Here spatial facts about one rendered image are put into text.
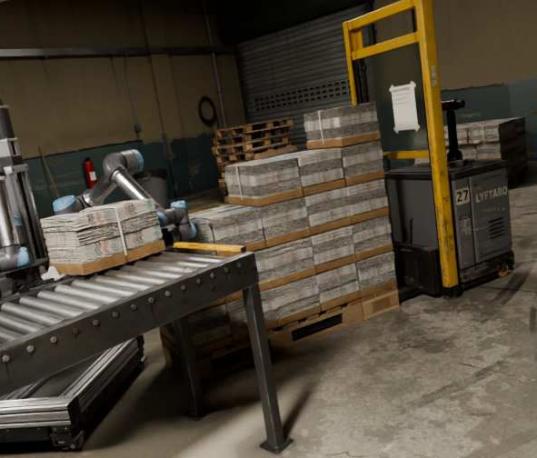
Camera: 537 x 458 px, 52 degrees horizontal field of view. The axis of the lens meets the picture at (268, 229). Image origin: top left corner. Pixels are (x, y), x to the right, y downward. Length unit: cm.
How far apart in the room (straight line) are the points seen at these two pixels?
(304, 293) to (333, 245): 32
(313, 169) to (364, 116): 47
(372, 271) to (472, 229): 74
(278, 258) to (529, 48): 662
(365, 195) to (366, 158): 22
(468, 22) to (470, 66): 65
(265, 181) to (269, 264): 46
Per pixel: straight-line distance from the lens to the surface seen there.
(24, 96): 969
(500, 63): 916
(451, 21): 948
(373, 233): 339
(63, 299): 198
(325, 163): 316
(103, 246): 221
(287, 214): 304
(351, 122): 327
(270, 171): 297
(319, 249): 317
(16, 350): 162
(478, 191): 376
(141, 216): 230
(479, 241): 381
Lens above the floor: 126
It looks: 11 degrees down
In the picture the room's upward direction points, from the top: 9 degrees counter-clockwise
